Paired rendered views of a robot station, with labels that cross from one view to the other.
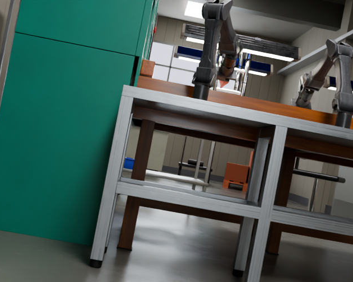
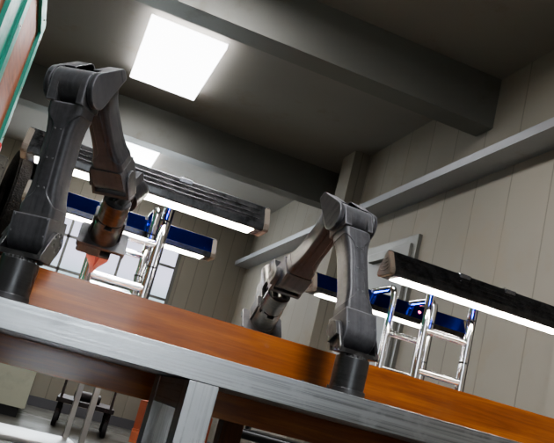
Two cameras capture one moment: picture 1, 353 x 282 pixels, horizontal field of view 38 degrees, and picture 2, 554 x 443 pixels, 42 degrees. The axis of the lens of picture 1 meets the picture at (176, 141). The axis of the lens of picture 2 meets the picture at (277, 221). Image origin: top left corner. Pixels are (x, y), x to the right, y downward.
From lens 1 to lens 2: 86 cm
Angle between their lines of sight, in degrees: 18
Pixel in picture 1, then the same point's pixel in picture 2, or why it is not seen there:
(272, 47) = (213, 199)
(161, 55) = not seen: hidden behind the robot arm
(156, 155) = (19, 380)
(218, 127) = (62, 364)
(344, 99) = (354, 324)
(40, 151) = not seen: outside the picture
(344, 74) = (355, 267)
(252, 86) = (195, 279)
